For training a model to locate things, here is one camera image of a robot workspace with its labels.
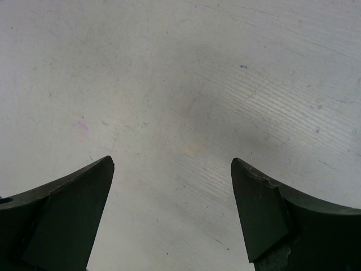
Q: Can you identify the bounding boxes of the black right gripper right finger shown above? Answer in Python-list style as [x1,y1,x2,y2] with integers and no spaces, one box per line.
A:
[231,158,360,270]

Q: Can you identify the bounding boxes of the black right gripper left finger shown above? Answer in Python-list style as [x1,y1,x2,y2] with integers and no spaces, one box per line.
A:
[1,156,115,270]

